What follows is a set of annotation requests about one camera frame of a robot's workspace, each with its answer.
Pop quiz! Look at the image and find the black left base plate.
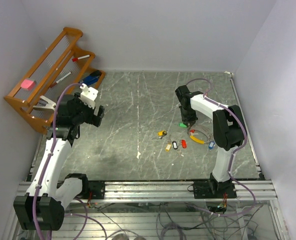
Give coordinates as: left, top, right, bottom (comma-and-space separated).
89, 180, 106, 200

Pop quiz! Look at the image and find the orange key tag with key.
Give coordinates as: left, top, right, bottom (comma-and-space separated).
157, 130, 167, 139

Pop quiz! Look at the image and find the pink eraser block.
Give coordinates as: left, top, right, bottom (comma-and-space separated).
20, 78, 37, 91

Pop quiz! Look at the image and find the black key tag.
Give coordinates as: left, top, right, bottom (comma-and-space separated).
172, 141, 178, 150

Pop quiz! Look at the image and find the blue stapler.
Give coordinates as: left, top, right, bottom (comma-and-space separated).
79, 70, 102, 86

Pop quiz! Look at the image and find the white marker pen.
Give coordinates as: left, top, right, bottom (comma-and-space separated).
50, 71, 72, 88

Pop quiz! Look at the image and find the wooden tiered rack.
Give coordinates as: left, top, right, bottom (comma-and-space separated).
4, 27, 96, 134

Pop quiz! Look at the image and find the yellow key tag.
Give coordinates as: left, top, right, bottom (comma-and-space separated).
165, 141, 172, 152

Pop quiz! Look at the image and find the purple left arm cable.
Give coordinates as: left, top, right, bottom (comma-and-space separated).
32, 83, 106, 240

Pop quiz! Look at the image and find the red capped marker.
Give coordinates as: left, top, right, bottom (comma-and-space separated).
72, 54, 90, 62

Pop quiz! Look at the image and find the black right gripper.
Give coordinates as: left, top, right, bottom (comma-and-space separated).
179, 105, 198, 126

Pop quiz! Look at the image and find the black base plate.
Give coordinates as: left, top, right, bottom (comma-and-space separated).
187, 180, 237, 199
89, 180, 106, 200

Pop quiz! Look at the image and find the aluminium mounting rail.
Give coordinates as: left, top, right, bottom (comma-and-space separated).
13, 180, 278, 202

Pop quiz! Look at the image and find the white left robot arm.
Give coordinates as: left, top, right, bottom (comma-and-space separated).
14, 90, 105, 231

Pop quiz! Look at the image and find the red key tag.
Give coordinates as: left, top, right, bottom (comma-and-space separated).
181, 139, 187, 149

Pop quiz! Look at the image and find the green key tag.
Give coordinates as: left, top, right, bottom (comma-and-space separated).
179, 122, 187, 128

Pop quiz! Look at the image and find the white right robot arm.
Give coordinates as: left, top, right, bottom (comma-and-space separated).
175, 85, 247, 198

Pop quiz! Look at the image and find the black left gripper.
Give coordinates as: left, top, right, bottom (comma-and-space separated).
72, 92, 105, 127

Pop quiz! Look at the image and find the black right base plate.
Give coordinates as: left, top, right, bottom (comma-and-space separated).
187, 180, 237, 199

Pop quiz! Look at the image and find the yellow handled chain keyring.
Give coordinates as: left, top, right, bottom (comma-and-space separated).
188, 125, 214, 145

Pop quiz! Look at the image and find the white binder clip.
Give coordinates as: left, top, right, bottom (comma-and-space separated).
33, 95, 56, 111

